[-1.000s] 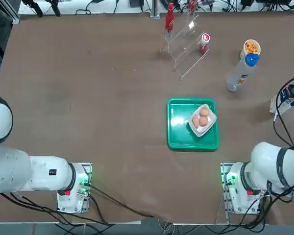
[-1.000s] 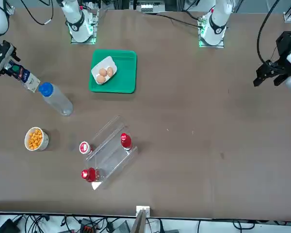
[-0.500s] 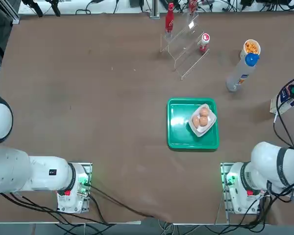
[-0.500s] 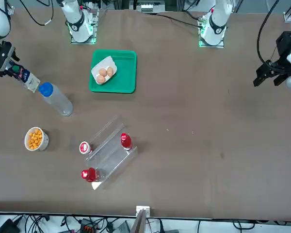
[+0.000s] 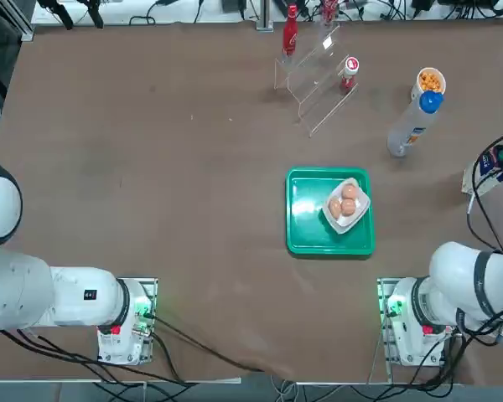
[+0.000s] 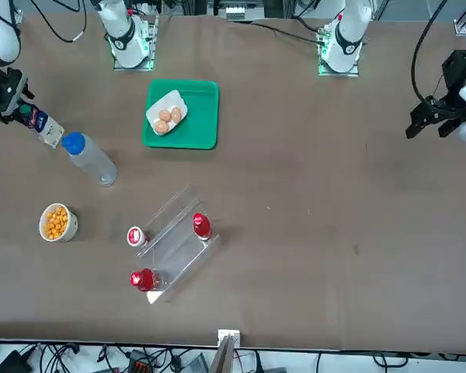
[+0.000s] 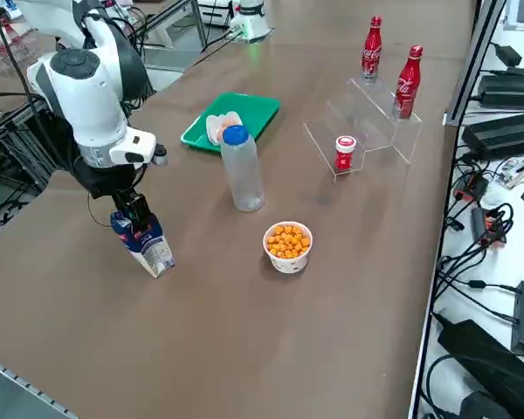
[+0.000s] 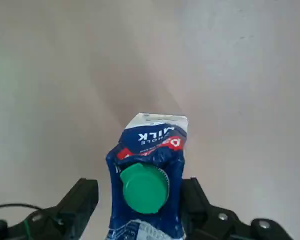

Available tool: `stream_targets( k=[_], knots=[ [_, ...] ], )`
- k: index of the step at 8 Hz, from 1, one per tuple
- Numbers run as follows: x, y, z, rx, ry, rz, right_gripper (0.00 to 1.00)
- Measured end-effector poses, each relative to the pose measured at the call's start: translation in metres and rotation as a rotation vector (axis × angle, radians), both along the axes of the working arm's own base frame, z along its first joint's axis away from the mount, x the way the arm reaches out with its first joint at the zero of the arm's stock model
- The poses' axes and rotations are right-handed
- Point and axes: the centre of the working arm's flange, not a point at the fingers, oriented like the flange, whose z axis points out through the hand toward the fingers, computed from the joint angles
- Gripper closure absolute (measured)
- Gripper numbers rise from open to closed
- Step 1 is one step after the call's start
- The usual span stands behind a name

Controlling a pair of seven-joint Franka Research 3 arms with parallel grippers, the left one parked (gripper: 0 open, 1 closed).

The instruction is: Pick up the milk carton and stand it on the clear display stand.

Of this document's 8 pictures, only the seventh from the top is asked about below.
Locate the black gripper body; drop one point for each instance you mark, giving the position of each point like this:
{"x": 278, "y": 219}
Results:
{"x": 109, "y": 181}

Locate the blue and white milk carton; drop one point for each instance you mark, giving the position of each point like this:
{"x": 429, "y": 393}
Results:
{"x": 150, "y": 253}

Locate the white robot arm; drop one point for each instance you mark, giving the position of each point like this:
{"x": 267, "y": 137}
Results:
{"x": 87, "y": 100}
{"x": 251, "y": 19}

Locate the white egg carton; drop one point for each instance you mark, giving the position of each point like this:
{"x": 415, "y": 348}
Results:
{"x": 213, "y": 126}

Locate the clear acrylic stepped display stand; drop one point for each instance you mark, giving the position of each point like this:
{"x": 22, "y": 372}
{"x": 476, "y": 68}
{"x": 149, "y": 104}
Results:
{"x": 375, "y": 126}

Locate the clear plastic bottle blue cap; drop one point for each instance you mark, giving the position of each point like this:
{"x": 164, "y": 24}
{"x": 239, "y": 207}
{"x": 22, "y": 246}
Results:
{"x": 243, "y": 174}

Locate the brown egg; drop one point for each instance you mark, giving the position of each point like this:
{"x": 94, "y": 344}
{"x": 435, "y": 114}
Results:
{"x": 220, "y": 133}
{"x": 232, "y": 117}

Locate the green plastic tray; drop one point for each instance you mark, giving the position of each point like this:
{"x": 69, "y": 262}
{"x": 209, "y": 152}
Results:
{"x": 244, "y": 107}

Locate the white cup of orange popcorn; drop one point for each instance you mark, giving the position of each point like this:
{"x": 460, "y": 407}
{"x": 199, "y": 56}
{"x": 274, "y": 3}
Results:
{"x": 287, "y": 253}

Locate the small red jar white lid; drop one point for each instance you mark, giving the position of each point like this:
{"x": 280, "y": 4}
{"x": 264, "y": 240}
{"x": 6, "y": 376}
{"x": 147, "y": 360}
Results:
{"x": 345, "y": 153}

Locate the red cola bottle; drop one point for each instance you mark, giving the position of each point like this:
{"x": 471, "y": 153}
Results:
{"x": 371, "y": 50}
{"x": 407, "y": 85}

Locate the black and orange plug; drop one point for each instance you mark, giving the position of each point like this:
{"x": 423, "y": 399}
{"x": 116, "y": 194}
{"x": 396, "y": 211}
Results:
{"x": 489, "y": 224}

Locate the small black power adapter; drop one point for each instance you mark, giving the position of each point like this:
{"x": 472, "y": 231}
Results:
{"x": 508, "y": 54}

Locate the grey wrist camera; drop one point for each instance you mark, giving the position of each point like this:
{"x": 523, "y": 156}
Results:
{"x": 160, "y": 157}

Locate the aluminium table edge rail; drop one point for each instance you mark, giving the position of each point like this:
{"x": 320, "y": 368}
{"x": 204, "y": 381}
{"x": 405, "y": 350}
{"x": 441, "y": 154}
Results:
{"x": 22, "y": 384}

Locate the aluminium frame post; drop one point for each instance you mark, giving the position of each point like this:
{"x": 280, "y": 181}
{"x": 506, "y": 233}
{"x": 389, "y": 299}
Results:
{"x": 473, "y": 61}

